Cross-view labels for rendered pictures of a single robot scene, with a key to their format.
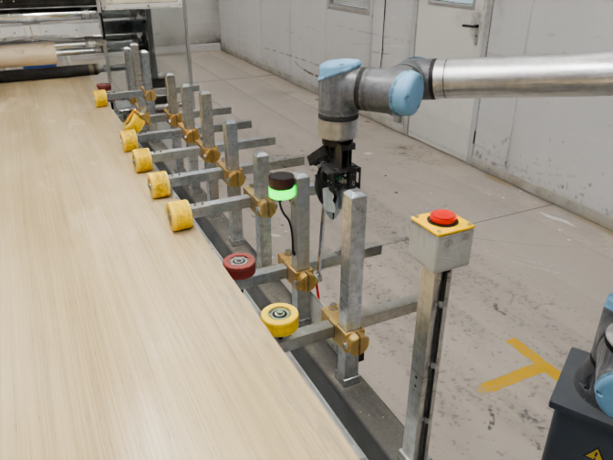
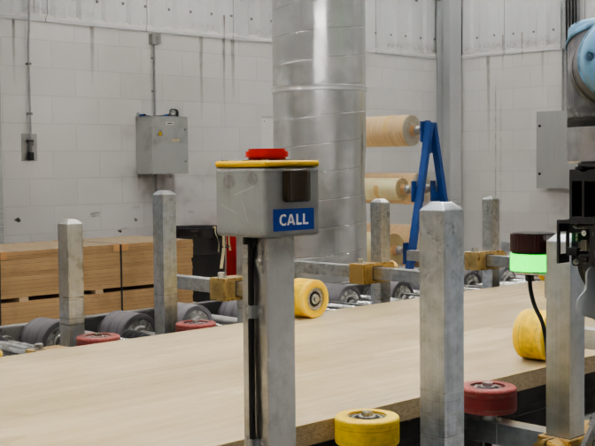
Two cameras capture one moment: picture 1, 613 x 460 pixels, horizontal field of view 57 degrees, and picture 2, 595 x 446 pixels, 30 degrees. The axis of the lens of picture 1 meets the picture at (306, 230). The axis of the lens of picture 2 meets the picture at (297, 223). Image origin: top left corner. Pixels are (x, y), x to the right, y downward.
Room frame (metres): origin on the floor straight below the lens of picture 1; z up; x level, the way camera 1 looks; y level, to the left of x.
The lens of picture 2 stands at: (0.48, -1.20, 1.22)
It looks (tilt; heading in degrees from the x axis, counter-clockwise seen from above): 3 degrees down; 72
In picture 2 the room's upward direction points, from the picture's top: 1 degrees counter-clockwise
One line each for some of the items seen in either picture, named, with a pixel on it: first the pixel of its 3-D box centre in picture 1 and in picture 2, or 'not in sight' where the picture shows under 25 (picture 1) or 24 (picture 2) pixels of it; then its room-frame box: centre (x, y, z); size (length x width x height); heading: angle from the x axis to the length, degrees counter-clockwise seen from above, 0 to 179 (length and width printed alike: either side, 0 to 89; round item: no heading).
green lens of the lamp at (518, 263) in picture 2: (281, 190); (533, 261); (1.21, 0.06, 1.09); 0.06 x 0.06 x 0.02
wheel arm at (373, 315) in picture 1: (358, 320); not in sight; (1.07, -0.12, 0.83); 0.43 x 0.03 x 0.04; 116
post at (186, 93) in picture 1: (191, 144); not in sight; (2.13, 0.45, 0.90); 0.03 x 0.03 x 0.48; 26
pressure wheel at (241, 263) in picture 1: (240, 278); (487, 423); (1.21, 0.17, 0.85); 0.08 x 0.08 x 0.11
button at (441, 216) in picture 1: (442, 219); (266, 157); (0.78, -0.21, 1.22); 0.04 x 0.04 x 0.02
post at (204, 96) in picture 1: (210, 158); not in sight; (1.91, 0.34, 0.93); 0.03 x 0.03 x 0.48; 26
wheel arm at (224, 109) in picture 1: (191, 114); not in sight; (2.43, 0.51, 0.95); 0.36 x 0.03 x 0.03; 116
